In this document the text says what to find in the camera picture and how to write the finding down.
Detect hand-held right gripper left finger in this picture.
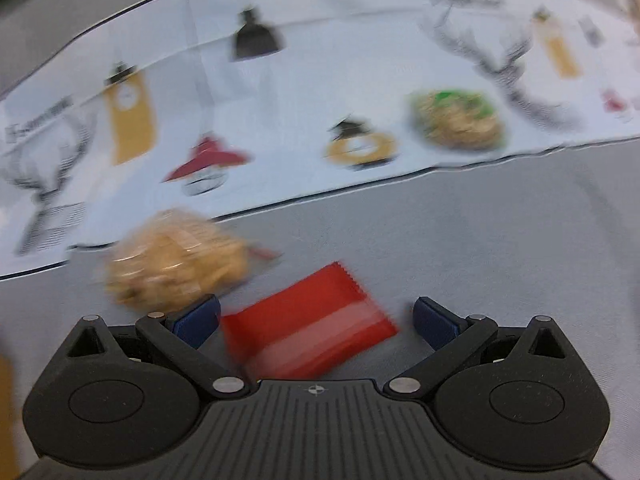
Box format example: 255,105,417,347
65,294,251,401

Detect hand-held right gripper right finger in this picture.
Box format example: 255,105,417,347
382,296,568,401

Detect red snack packet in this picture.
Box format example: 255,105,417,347
221,261,399,380

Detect brown cardboard box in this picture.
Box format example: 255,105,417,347
0,354,17,463

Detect clear peanut snack packet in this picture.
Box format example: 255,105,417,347
102,209,282,317

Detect green label cookie packet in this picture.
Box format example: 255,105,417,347
409,88,505,152

